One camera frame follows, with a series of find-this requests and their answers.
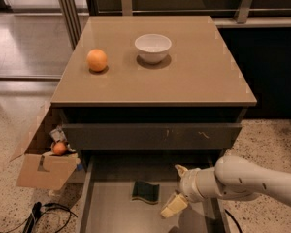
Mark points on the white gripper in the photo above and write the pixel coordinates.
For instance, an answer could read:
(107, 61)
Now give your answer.
(188, 183)

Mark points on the green yellow sponge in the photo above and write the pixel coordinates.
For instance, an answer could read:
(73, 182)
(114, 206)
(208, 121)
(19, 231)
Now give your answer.
(146, 192)

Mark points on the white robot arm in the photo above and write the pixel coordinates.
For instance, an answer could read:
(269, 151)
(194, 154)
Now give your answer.
(231, 178)

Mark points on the open middle drawer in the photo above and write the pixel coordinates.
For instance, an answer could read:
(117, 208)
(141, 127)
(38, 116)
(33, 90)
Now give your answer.
(108, 205)

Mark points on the grey drawer cabinet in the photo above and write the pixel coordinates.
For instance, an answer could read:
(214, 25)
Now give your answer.
(198, 81)

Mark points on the grey top drawer front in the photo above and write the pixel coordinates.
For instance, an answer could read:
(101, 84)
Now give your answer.
(152, 136)

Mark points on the orange fruit on counter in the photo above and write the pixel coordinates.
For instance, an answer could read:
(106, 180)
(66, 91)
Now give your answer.
(96, 60)

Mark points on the orange fruit in box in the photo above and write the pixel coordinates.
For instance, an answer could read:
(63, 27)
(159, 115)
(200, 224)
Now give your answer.
(59, 148)

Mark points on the grey packet in box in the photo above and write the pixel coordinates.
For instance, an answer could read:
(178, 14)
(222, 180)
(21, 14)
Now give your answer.
(57, 134)

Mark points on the open cardboard box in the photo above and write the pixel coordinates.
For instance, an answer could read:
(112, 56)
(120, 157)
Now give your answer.
(41, 168)

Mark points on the white ceramic bowl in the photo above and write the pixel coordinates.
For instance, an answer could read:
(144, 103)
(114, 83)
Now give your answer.
(153, 48)

